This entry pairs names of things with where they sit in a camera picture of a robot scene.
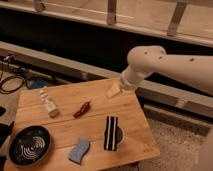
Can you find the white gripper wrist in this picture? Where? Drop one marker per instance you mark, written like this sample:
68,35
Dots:
129,81

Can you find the black white striped cloth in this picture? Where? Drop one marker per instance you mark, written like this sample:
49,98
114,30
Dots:
110,139

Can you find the blue sponge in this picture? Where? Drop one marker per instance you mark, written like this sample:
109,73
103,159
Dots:
81,148

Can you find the black bowl with spiral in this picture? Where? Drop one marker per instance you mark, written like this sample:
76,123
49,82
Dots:
29,146

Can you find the dark red pepper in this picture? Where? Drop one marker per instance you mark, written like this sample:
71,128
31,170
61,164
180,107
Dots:
84,108

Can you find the black object at left edge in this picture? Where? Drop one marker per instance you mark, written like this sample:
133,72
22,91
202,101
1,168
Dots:
5,130

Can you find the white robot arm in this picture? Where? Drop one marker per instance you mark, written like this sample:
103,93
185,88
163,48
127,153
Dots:
193,70

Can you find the white tube bottle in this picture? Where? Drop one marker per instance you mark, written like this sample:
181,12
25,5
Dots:
49,104

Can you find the white cup under cloth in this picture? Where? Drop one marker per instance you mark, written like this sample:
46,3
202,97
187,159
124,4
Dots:
120,136

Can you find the blue object on floor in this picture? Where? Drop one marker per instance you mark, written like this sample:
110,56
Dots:
37,84

